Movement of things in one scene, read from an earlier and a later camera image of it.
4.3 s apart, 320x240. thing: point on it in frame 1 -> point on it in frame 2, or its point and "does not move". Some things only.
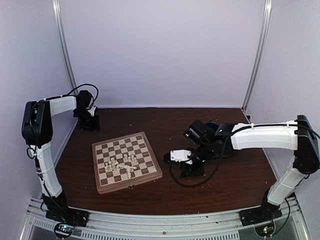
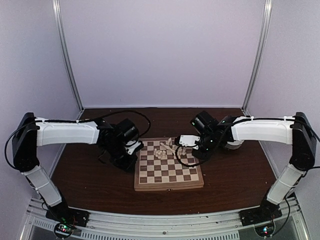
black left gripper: (94, 126) -> (127, 165)
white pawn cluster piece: (109, 166) -> (159, 154)
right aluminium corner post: (267, 16) does not move
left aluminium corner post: (70, 75) does not move
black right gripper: (192, 171) -> (204, 156)
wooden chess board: (137, 144) -> (158, 168)
